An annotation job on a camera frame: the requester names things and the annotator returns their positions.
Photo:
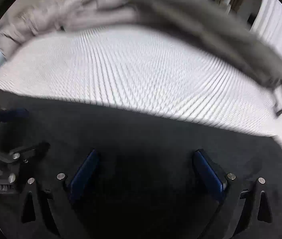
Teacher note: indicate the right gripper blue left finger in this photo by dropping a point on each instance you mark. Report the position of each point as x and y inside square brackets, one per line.
[82, 176]

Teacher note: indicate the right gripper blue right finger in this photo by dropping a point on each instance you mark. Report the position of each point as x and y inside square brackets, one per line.
[213, 175]

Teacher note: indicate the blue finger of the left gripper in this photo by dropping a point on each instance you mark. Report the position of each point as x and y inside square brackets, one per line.
[14, 114]

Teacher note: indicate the black pants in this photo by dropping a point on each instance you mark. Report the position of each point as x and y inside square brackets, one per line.
[145, 184]

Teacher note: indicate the grey rumpled duvet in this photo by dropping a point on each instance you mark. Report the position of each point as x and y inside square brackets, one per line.
[71, 15]

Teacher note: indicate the white honeycomb mattress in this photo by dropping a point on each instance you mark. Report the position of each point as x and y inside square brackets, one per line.
[138, 68]

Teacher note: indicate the white sheer curtain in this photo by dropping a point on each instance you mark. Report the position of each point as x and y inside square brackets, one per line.
[268, 24]

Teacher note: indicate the dark grey sleeping bag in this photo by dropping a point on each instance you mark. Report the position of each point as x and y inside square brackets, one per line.
[226, 36]

